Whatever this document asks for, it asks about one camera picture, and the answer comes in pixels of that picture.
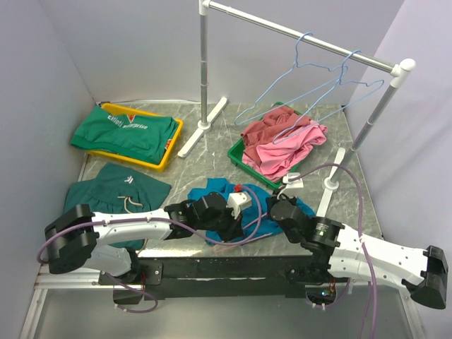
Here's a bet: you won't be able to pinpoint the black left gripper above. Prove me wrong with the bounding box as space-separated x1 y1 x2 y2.
196 203 245 243

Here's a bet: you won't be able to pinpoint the pink wire hanger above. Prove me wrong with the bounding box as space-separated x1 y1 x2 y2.
213 213 283 254

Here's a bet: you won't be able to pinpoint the teal blue t shirt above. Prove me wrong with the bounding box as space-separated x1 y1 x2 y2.
186 177 316 246

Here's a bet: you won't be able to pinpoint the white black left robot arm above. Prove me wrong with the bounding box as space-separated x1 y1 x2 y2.
43 192 251 284

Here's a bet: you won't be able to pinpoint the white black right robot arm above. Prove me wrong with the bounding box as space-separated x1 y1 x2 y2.
266 195 448 310

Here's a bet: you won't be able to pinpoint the pink t shirt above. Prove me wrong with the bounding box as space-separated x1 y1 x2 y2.
242 121 328 182

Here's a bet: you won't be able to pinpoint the green printed t shirt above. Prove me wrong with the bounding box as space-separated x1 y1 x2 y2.
71 106 178 165

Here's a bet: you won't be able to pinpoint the maroon t shirt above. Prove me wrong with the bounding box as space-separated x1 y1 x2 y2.
241 106 311 165

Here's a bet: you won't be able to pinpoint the green plastic tray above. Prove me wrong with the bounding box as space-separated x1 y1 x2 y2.
227 102 315 188

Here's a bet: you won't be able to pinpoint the dark green shorts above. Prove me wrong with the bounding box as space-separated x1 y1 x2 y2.
63 161 173 250

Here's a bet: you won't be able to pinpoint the yellow plastic tray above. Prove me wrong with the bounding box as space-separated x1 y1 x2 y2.
71 102 184 172

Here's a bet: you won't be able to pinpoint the silver white clothes rack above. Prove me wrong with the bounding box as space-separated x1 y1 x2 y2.
176 0 417 217

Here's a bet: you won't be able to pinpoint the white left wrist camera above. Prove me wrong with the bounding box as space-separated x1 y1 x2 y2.
227 185 252 217

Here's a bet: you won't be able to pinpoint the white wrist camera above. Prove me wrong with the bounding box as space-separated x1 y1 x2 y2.
277 172 304 198
227 185 252 217

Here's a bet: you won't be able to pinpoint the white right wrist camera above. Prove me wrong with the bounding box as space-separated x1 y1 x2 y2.
277 172 304 198

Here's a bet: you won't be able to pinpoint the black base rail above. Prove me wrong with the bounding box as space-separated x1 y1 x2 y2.
119 255 347 300

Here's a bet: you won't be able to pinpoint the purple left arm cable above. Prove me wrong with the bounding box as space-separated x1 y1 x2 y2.
36 185 263 314

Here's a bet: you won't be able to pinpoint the blue wire hanger middle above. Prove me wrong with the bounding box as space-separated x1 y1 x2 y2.
234 32 353 126

